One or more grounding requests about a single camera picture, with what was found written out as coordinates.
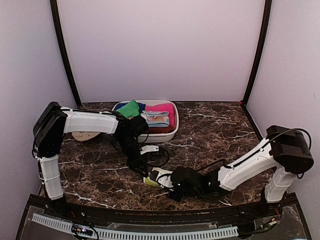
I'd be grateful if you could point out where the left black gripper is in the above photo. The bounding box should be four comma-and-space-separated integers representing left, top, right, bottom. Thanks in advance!
115, 135, 148, 177

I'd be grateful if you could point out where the green microfiber towel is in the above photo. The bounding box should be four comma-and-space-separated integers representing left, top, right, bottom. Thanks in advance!
116, 100, 140, 119

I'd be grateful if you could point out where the cream yellow-green patterned towel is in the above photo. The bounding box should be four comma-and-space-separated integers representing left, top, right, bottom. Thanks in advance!
143, 167, 172, 188

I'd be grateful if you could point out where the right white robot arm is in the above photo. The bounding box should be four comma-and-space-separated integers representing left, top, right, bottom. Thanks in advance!
144, 125, 314, 217

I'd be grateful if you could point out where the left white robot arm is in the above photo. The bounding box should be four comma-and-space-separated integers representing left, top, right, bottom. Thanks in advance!
31, 101, 148, 218

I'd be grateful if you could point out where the blue rolled towel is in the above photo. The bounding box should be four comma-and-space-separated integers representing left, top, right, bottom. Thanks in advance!
114, 100, 146, 112

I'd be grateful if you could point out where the light blue striped towel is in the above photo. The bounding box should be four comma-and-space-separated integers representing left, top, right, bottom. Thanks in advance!
140, 110, 170, 128

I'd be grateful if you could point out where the white plastic basin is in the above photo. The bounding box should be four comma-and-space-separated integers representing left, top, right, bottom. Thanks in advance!
111, 100, 180, 143

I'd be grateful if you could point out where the dark red rolled towel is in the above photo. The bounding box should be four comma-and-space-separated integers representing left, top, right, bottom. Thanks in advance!
148, 125, 175, 134

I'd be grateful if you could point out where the pink rolled towel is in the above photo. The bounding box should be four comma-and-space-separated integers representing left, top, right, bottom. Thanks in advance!
144, 103, 175, 126

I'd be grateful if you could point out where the small circuit board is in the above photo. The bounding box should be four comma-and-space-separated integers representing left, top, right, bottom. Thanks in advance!
71, 224, 94, 237

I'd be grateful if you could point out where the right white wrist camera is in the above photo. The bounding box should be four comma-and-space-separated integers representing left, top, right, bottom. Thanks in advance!
156, 174, 174, 189

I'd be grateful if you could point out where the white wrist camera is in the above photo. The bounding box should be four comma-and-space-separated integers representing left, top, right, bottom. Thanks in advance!
156, 174, 174, 189
140, 145, 159, 155

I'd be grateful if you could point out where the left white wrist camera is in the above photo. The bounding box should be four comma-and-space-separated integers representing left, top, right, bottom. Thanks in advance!
140, 145, 159, 155

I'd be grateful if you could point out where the white slotted cable duct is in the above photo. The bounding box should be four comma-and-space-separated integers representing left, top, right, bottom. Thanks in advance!
31, 213, 239, 240

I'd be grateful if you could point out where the left black frame post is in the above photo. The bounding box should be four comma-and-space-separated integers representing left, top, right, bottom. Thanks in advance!
49, 0, 82, 108

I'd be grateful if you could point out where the black frame post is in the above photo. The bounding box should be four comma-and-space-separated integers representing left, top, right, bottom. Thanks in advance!
49, 0, 82, 108
241, 0, 273, 109

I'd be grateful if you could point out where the right black frame post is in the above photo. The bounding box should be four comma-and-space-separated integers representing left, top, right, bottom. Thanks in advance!
241, 0, 273, 109

